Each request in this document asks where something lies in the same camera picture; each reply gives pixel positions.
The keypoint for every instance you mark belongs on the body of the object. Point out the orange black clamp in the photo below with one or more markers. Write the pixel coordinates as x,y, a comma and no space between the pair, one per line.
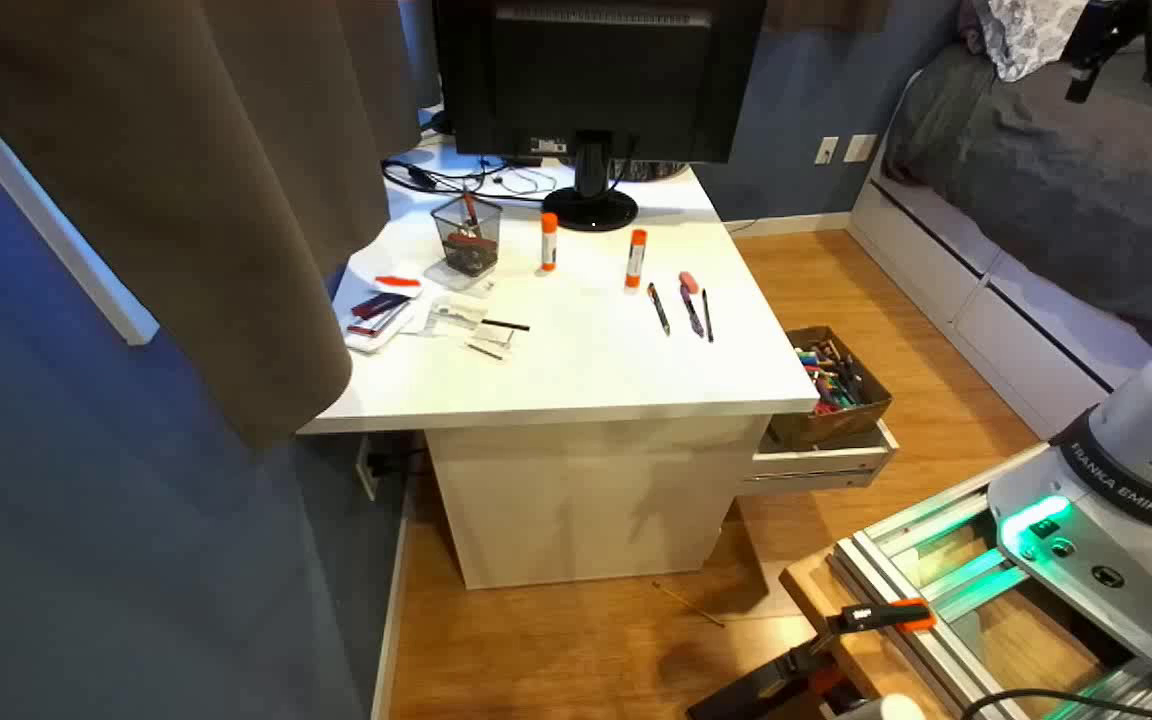
883,616

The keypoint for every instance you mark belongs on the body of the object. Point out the purple grip pen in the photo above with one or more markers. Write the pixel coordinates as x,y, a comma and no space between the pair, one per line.
693,317

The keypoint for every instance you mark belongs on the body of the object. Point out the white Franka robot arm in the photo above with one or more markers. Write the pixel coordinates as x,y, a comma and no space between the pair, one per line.
1136,454

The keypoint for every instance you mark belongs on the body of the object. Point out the white desk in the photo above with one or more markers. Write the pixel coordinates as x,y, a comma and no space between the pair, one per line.
577,362

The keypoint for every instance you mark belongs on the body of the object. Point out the brown organizer box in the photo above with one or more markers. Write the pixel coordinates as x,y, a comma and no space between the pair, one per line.
816,431

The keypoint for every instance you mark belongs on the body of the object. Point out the wooden board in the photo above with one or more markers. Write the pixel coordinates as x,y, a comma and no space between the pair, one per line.
822,584

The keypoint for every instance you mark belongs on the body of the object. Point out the black mesh pen cup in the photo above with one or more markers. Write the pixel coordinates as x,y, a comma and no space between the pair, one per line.
465,243

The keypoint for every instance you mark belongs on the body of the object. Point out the white drawer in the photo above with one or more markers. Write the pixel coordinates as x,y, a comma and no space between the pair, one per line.
816,467

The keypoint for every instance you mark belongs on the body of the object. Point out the white wall outlet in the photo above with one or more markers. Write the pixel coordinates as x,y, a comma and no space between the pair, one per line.
859,145
825,151

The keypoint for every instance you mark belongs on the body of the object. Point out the brown curtain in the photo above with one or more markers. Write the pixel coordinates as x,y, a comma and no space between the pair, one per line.
200,162

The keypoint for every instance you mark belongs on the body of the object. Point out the orange white glue stick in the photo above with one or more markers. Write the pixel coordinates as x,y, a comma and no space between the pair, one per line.
550,246
632,263

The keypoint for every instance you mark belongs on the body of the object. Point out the patterned pillow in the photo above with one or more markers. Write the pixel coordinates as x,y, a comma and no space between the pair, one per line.
1031,34

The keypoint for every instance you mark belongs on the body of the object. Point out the black ballpoint pen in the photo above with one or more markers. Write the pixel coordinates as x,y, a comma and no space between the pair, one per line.
659,307

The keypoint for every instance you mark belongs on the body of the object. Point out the aluminium profile base frame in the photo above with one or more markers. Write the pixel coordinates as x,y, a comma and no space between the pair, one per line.
896,575

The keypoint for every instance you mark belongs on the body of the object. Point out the black computer monitor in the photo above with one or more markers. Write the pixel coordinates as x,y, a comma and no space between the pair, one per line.
600,82

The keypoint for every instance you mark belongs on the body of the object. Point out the clear plastic bag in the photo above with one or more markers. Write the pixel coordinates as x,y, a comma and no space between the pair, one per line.
462,317

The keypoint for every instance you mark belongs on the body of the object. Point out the white window trim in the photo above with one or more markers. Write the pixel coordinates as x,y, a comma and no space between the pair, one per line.
59,226

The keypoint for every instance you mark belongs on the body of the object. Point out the red marker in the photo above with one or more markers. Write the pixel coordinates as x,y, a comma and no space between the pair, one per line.
399,283

